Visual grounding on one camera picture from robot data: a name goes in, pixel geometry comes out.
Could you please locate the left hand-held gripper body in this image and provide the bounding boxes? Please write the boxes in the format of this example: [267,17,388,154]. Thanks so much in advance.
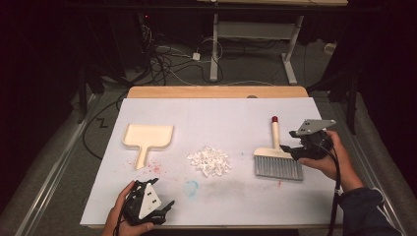
[123,180,167,227]

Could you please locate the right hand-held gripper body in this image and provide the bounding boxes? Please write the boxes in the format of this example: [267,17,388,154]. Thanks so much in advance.
[289,118,337,161]

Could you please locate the cream hand brush grey bristles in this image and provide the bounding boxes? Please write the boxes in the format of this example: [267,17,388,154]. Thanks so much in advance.
[253,115,304,182]

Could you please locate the pile of white paper scraps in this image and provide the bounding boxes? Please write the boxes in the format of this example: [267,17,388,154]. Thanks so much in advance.
[186,146,232,178]

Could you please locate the person's right hand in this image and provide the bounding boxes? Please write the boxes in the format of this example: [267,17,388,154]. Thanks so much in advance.
[298,130,365,193]

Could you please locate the person's left hand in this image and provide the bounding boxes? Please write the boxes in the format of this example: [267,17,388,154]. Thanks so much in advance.
[101,180,155,236]

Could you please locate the cream plastic dustpan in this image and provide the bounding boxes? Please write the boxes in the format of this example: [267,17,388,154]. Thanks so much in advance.
[121,123,175,171]

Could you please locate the black stand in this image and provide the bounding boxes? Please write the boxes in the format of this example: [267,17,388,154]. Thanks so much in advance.
[307,63,359,136]
[76,62,106,125]

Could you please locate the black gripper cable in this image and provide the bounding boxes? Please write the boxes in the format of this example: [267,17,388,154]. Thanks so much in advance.
[311,142,342,236]

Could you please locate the aluminium frame rail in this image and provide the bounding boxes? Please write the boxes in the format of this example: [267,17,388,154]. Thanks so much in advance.
[328,94,417,236]
[13,93,101,236]

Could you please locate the black floor cable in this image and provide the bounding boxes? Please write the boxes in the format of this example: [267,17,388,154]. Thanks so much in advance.
[82,92,130,161]

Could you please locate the bundle of floor cables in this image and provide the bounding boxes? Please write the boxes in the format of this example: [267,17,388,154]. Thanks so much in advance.
[139,13,227,87]

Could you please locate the white metal frame desk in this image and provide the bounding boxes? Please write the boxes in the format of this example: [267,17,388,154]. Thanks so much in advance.
[196,0,349,86]

